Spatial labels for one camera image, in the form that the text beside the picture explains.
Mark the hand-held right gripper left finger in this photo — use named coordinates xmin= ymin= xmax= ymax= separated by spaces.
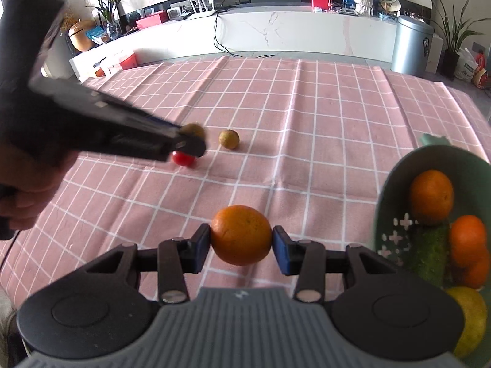
xmin=82 ymin=223 xmax=212 ymax=304

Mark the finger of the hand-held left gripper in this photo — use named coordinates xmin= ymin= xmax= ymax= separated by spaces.
xmin=90 ymin=91 xmax=185 ymax=139
xmin=110 ymin=129 xmax=207 ymax=162

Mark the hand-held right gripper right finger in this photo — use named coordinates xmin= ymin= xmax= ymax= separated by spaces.
xmin=271 ymin=225 xmax=404 ymax=304

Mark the red cherry tomato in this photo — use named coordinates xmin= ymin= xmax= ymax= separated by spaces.
xmin=171 ymin=151 xmax=196 ymax=168

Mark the brown longan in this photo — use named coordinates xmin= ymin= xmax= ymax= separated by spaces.
xmin=218 ymin=129 xmax=241 ymax=149
xmin=181 ymin=123 xmax=207 ymax=140

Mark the orange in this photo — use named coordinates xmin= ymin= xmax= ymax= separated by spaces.
xmin=460 ymin=255 xmax=491 ymax=290
xmin=409 ymin=169 xmax=455 ymax=226
xmin=449 ymin=215 xmax=489 ymax=269
xmin=210 ymin=205 xmax=273 ymax=266

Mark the green colander bowl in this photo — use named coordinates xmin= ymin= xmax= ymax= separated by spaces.
xmin=373 ymin=133 xmax=491 ymax=358

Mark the green cucumber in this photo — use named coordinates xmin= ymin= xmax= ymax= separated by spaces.
xmin=406 ymin=224 xmax=452 ymax=289

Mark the yellow-green pomelo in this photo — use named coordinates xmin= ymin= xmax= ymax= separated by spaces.
xmin=444 ymin=286 xmax=489 ymax=359

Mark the person's left hand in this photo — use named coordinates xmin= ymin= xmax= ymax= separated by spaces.
xmin=0 ymin=142 xmax=79 ymax=232

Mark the pink carton pack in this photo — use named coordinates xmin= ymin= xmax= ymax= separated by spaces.
xmin=109 ymin=51 xmax=139 ymax=72

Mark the golden round vase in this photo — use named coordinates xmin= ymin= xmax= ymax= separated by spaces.
xmin=68 ymin=19 xmax=97 ymax=53

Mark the blue snack bag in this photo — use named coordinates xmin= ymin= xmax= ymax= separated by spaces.
xmin=86 ymin=26 xmax=110 ymax=45

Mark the pink gift box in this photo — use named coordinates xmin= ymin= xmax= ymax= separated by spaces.
xmin=136 ymin=12 xmax=170 ymax=30

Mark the potted plant in glass vase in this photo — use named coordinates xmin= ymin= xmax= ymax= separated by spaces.
xmin=86 ymin=0 xmax=126 ymax=41

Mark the white router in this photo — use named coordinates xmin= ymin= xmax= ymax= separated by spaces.
xmin=186 ymin=0 xmax=218 ymax=20

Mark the pink checked tablecloth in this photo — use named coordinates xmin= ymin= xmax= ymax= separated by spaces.
xmin=0 ymin=55 xmax=491 ymax=308

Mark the white marble cabinet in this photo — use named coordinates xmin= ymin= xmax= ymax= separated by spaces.
xmin=68 ymin=9 xmax=400 ymax=82

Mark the silver-blue trash can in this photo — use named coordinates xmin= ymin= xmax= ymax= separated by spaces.
xmin=391 ymin=16 xmax=435 ymax=78

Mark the tall potted plant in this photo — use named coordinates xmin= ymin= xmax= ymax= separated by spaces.
xmin=423 ymin=0 xmax=485 ymax=81

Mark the white plastic bag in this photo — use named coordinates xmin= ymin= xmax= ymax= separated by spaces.
xmin=454 ymin=48 xmax=480 ymax=81

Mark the red snack bag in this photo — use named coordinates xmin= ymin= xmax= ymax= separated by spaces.
xmin=471 ymin=53 xmax=488 ymax=87

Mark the black cable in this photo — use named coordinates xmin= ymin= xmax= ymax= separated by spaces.
xmin=212 ymin=11 xmax=275 ymax=59

